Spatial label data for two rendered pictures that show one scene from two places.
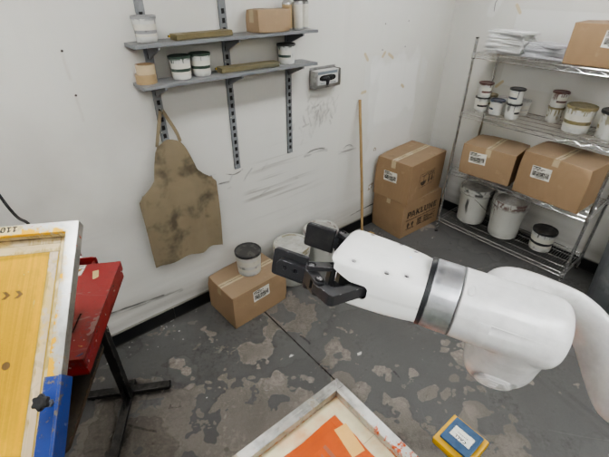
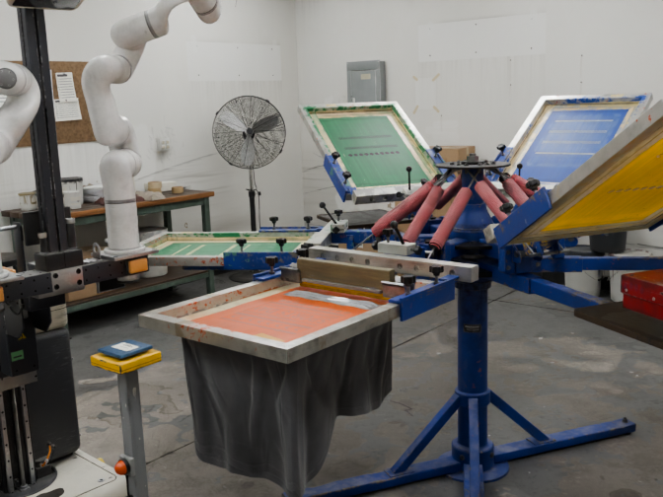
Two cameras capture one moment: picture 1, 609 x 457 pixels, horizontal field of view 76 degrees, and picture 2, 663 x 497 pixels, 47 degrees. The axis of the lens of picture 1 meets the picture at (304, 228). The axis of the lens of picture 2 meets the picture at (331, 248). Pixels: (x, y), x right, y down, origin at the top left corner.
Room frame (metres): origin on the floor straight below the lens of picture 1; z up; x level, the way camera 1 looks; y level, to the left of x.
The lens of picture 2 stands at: (2.70, -0.35, 1.58)
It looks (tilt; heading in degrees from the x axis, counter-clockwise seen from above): 11 degrees down; 169
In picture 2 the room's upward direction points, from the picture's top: 2 degrees counter-clockwise
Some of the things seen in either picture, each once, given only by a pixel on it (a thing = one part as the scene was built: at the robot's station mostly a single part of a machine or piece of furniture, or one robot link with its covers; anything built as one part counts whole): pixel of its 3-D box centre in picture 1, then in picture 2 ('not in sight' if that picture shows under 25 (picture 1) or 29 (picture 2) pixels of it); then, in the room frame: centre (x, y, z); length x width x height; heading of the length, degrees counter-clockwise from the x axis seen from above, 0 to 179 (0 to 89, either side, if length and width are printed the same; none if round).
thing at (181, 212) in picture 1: (178, 189); not in sight; (2.30, 0.82, 1.06); 0.53 x 0.07 x 1.05; 130
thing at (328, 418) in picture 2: not in sight; (347, 395); (0.64, 0.09, 0.74); 0.46 x 0.04 x 0.42; 130
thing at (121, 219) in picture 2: not in sight; (119, 226); (0.22, -0.54, 1.21); 0.16 x 0.13 x 0.15; 36
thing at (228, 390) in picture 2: not in sight; (239, 407); (0.63, -0.23, 0.74); 0.45 x 0.03 x 0.43; 40
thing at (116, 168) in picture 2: not in sight; (118, 176); (0.23, -0.53, 1.37); 0.13 x 0.10 x 0.16; 164
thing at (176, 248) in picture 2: not in sight; (256, 228); (-0.55, -0.04, 1.05); 1.08 x 0.61 x 0.23; 70
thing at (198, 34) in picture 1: (201, 34); not in sight; (2.43, 0.58, 1.97); 0.36 x 0.10 x 0.03; 134
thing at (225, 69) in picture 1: (247, 65); not in sight; (2.62, 0.35, 1.77); 0.41 x 0.10 x 0.03; 126
